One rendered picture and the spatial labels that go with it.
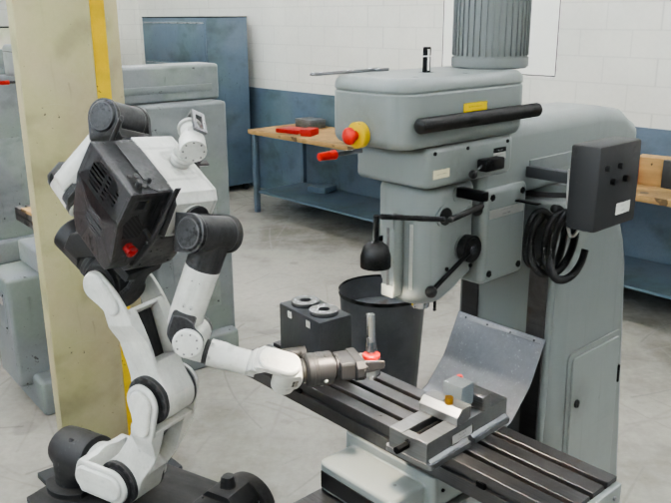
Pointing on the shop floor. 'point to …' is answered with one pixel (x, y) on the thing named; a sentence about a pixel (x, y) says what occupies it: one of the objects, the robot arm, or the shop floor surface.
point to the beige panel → (58, 57)
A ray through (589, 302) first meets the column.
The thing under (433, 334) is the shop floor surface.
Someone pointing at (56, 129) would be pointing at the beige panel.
